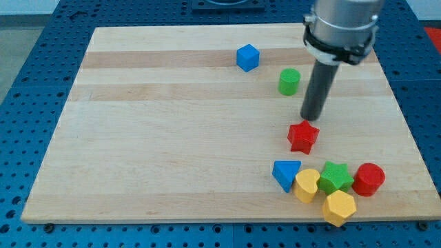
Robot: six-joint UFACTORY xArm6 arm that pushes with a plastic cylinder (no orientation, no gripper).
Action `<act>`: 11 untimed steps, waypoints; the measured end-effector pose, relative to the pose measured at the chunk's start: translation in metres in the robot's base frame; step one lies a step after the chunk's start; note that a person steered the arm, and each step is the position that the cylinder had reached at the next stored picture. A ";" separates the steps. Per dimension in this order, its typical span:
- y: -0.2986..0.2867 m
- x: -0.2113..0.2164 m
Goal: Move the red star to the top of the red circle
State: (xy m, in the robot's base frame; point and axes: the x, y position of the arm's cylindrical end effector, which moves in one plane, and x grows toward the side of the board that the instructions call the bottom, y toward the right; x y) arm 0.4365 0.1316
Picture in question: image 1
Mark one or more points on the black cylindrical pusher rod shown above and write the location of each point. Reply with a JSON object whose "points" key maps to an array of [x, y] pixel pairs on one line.
{"points": [[320, 82]]}

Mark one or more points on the red star block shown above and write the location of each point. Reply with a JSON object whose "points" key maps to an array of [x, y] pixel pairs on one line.
{"points": [[302, 137]]}

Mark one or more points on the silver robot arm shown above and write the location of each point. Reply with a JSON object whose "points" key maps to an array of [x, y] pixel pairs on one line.
{"points": [[336, 31]]}

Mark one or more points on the green star block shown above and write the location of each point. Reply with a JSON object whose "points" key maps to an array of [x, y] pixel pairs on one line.
{"points": [[335, 177]]}

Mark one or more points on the green cylinder block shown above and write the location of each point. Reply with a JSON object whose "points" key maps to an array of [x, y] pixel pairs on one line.
{"points": [[288, 81]]}

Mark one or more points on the blue cube block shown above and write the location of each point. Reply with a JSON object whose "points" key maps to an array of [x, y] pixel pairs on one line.
{"points": [[247, 57]]}

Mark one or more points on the blue triangle block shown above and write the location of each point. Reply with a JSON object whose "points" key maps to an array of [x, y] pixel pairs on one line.
{"points": [[285, 172]]}

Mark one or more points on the red cylinder block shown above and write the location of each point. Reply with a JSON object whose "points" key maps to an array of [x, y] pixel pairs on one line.
{"points": [[368, 179]]}

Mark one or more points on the yellow heart block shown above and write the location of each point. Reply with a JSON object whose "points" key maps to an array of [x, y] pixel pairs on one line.
{"points": [[306, 185]]}

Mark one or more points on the yellow hexagon block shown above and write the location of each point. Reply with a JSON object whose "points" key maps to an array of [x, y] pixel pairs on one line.
{"points": [[338, 208]]}

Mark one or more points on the light wooden board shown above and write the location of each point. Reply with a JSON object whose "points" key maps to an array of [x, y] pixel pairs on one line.
{"points": [[162, 126]]}

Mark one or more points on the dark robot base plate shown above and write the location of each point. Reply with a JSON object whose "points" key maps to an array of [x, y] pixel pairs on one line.
{"points": [[227, 5]]}

